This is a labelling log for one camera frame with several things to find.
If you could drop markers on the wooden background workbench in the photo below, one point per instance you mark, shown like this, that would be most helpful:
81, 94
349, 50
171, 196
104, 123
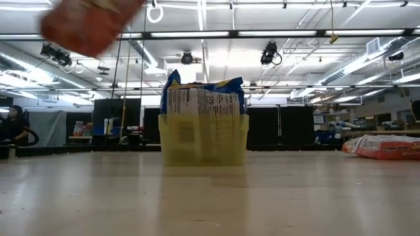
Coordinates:
354, 133

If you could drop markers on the orange Maruchan noodle packet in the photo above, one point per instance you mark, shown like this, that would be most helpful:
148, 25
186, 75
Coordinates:
387, 149
85, 29

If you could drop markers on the grey fabric cover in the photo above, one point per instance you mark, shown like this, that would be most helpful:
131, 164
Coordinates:
49, 128

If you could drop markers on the orange and white containers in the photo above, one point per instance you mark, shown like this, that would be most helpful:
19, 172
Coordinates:
78, 128

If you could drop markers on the black double ceiling spotlight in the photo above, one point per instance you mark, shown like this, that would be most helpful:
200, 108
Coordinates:
61, 59

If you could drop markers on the round black ceiling spotlight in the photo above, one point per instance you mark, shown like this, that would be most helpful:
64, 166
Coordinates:
187, 58

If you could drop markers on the silver ventilation duct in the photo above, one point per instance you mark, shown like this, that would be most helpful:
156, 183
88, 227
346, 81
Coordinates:
149, 64

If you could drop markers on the narrow black partition panel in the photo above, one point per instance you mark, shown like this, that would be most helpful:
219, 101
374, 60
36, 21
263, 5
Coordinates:
151, 124

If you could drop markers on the wide black partition panel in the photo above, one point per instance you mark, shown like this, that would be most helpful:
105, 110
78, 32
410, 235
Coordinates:
279, 121

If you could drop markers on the black overhead beam with lights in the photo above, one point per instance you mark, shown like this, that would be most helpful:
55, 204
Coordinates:
233, 33

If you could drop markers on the white ceiling air vent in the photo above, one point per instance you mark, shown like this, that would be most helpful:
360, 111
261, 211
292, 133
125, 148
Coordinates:
373, 46

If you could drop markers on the blue Maruchan soy sauce packet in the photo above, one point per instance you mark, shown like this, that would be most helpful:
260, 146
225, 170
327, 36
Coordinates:
203, 101
229, 86

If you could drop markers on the person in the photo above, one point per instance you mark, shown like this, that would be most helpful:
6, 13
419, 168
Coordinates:
14, 126

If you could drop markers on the small black ceiling spotlight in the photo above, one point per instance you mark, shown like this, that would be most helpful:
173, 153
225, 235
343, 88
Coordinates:
396, 56

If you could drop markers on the black aluminium table frame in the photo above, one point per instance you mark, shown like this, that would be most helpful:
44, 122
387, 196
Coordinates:
49, 150

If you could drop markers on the yellow translucent plastic bin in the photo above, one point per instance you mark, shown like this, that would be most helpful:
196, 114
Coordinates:
203, 147

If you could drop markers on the black monitor screen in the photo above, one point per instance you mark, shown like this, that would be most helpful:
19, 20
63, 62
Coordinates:
111, 109

